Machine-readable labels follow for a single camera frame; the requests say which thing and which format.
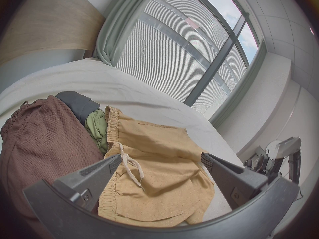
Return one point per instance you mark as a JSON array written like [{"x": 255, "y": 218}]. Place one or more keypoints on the brown shorts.
[{"x": 44, "y": 143}]

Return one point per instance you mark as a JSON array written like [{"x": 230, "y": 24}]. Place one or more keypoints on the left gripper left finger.
[{"x": 92, "y": 180}]

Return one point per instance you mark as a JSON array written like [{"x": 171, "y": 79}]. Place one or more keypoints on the bed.
[{"x": 149, "y": 96}]

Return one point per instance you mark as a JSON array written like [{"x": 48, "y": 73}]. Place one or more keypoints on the black garment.
[{"x": 77, "y": 103}]

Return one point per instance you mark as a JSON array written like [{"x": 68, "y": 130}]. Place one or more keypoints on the green garment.
[{"x": 97, "y": 128}]

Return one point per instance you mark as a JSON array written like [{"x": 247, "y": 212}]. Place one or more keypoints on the mustard yellow shorts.
[{"x": 162, "y": 163}]

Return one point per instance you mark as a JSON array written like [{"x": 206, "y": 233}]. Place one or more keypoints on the window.
[{"x": 174, "y": 46}]

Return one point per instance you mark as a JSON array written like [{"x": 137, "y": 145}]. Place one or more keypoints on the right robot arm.
[{"x": 286, "y": 147}]

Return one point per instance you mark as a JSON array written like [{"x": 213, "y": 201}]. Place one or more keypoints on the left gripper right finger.
[{"x": 231, "y": 180}]

